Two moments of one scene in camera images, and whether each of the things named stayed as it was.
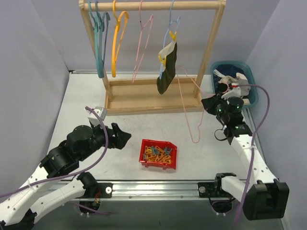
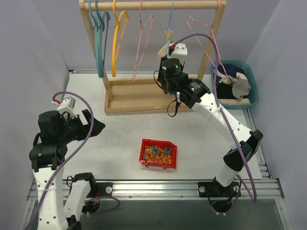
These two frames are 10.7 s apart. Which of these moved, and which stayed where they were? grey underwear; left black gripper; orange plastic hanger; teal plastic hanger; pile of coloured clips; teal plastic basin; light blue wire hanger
Moved: left black gripper; light blue wire hanger
Stayed: teal plastic basin; grey underwear; pile of coloured clips; orange plastic hanger; teal plastic hanger
